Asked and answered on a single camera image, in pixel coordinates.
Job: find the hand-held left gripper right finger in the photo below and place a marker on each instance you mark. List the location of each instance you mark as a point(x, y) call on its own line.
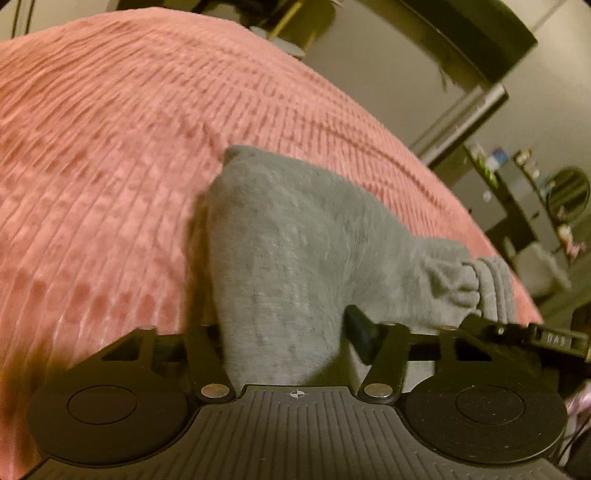
point(364, 337)

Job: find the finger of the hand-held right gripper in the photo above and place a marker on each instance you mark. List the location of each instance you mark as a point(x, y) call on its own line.
point(554, 341)

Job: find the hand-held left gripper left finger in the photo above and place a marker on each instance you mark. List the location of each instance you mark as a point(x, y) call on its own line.
point(203, 341)

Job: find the grey pants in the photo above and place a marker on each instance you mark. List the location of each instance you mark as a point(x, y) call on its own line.
point(277, 254)

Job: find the white bin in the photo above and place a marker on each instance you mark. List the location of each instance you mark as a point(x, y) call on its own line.
point(535, 267)

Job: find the dark shelf with small items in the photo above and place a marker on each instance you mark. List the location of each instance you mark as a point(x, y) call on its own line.
point(512, 184)

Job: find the pink ribbed blanket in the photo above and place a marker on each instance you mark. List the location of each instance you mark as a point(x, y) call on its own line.
point(115, 161)

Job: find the silver metal bar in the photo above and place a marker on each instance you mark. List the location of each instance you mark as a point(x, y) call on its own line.
point(466, 115)

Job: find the black furniture top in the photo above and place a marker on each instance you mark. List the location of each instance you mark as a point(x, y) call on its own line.
point(485, 32)

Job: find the chair with wooden legs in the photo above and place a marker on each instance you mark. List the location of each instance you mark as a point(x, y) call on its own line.
point(314, 18)

